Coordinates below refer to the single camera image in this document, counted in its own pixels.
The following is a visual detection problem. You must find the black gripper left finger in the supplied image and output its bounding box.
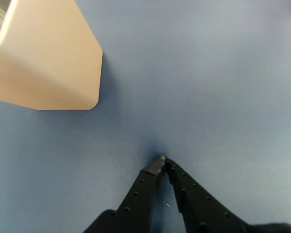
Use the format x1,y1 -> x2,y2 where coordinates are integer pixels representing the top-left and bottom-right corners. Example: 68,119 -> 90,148
83,155 -> 166,233

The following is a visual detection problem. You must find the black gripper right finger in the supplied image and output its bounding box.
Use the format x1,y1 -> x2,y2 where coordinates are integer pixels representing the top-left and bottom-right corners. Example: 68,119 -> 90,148
165,159 -> 248,233

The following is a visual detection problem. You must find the dark blue table mat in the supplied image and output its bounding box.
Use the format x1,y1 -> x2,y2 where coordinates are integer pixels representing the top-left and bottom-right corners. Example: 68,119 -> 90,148
0,0 -> 291,233

